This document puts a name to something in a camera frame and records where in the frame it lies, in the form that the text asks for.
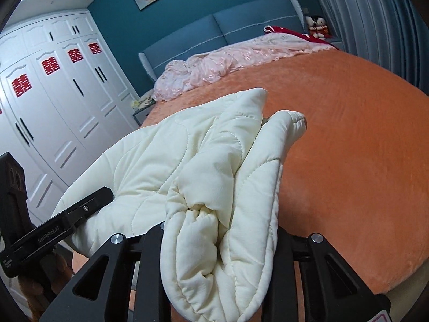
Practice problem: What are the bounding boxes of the white panelled wardrobe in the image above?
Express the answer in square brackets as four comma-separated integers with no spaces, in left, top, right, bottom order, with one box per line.
[0,9,140,296]

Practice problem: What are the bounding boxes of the dark bedside table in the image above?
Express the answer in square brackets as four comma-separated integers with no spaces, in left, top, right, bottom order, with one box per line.
[133,104,155,126]

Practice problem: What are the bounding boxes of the left hand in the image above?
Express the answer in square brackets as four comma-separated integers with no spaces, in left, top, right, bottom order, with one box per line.
[17,254,73,321]

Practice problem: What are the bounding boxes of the grey-blue curtain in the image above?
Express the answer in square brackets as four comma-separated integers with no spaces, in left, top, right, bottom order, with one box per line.
[319,0,428,93]

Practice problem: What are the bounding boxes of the orange plush bed blanket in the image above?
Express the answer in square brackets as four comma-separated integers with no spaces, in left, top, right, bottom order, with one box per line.
[143,49,428,294]

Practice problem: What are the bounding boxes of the blue upholstered headboard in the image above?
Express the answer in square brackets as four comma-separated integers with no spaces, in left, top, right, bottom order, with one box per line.
[138,0,306,81]

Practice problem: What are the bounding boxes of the pink crumpled duvet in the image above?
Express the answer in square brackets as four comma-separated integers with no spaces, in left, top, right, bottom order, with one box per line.
[152,33,334,102]

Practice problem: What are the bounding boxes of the cream quilted garment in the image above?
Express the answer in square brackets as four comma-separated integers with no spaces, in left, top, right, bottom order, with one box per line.
[55,88,306,321]

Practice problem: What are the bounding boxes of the plush toy dolls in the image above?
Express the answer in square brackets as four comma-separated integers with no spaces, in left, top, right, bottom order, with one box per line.
[305,15,332,39]

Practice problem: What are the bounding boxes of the items on bedside table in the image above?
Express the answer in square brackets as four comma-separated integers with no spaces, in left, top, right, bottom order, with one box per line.
[131,97,156,111]

